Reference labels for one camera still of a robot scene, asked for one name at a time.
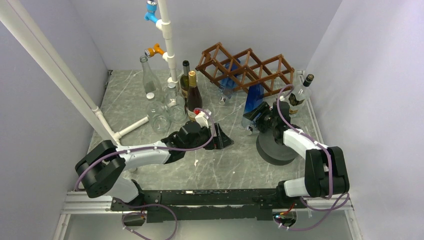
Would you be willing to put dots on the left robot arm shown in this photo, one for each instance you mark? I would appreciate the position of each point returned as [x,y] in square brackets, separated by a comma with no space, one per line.
[100,171]

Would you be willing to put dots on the clear bottle dark label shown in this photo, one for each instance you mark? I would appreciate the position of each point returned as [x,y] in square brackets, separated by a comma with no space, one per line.
[150,81]

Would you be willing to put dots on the large clear bottle white stopper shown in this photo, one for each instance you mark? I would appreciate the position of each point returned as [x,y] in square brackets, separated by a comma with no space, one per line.
[175,103]

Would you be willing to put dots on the orange tap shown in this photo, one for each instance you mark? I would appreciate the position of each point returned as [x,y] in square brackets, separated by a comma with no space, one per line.
[151,51]

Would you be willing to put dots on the brown bottle gold foil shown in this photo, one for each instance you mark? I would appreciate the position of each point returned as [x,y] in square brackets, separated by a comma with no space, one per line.
[194,99]

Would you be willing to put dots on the blue bottle silver cap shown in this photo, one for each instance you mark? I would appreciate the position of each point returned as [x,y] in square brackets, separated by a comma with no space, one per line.
[227,85]

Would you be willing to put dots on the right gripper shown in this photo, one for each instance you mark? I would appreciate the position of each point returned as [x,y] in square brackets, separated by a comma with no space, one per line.
[262,108]

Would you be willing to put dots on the white pvc pipe stand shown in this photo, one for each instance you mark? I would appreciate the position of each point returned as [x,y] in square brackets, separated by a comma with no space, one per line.
[166,30]

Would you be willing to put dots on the clear square bottle black cap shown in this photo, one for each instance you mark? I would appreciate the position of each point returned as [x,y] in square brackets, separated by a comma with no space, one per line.
[300,94]

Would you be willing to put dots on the white diagonal frame pipe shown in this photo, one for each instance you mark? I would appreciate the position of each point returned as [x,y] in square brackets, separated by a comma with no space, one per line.
[26,31]

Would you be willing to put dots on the clear glass jar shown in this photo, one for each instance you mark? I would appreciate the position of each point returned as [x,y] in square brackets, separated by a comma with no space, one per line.
[158,116]

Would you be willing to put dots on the blue tap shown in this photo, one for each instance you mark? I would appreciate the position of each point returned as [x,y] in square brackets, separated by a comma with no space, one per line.
[151,8]

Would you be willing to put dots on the brown wooden wine rack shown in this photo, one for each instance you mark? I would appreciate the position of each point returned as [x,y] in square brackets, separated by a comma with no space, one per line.
[246,69]

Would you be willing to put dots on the green bottle grey cap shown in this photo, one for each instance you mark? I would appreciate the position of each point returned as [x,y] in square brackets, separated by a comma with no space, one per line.
[184,79]

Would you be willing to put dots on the clear bottle chrome cap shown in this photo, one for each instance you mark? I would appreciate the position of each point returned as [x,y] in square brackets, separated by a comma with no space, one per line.
[253,100]

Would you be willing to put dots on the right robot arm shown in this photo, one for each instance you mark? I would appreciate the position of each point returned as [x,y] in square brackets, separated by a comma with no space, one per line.
[279,142]

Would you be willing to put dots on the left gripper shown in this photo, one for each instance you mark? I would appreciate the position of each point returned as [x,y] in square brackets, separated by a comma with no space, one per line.
[221,141]

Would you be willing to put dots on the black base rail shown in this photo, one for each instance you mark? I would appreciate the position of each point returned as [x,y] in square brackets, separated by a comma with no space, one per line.
[212,204]

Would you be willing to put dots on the small silver cap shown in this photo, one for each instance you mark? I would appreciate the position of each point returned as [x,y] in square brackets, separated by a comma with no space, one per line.
[150,95]

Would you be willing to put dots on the dark grey foam spool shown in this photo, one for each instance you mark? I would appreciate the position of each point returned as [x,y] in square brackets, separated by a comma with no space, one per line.
[273,153]

